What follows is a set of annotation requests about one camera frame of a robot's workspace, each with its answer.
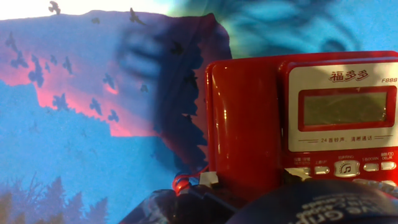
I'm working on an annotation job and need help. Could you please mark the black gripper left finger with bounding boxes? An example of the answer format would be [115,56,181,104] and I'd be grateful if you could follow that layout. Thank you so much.
[185,170,246,215]

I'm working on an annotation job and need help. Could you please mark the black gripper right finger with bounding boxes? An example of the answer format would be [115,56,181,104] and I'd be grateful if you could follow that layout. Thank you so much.
[284,167,313,184]

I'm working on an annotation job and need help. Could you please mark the red telephone handset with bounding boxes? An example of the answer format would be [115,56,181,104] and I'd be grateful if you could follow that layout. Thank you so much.
[205,57,289,200]

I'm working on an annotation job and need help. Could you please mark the red telephone base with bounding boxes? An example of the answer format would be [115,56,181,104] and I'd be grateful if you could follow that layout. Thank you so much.
[205,50,398,190]

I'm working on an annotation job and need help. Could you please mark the blue black landscape cloth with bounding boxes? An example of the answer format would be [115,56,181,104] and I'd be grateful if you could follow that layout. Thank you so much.
[0,0,398,224]

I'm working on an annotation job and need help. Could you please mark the red coiled telephone cord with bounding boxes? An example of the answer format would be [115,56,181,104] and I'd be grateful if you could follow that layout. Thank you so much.
[172,164,210,195]

